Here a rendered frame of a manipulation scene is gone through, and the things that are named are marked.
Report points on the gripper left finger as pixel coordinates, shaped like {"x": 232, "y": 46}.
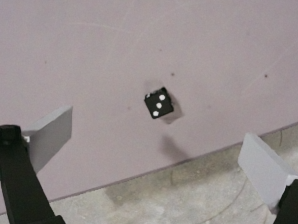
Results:
{"x": 24, "y": 198}

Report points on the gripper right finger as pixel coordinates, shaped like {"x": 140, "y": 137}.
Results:
{"x": 274, "y": 180}

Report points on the black die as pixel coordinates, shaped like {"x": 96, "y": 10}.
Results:
{"x": 158, "y": 103}

